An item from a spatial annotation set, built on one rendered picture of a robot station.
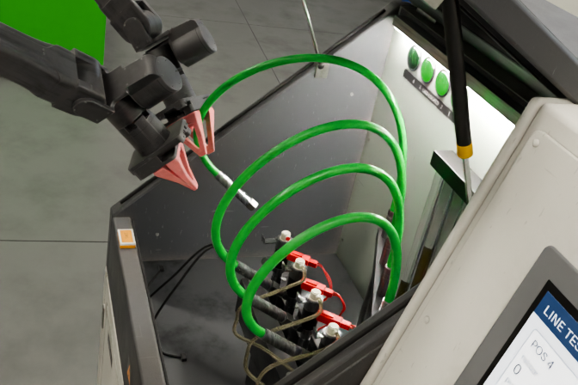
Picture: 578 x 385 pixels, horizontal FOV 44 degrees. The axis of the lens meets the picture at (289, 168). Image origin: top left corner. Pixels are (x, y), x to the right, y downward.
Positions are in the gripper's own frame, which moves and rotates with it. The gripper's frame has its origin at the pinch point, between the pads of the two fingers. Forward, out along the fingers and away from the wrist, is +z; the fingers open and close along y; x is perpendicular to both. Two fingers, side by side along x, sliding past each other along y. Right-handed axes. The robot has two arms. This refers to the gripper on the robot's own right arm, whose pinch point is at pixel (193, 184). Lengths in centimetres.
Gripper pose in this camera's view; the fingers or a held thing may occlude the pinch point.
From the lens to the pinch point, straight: 116.1
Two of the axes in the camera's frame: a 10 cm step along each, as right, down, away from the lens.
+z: 5.8, 7.0, 4.2
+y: 8.2, -5.2, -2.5
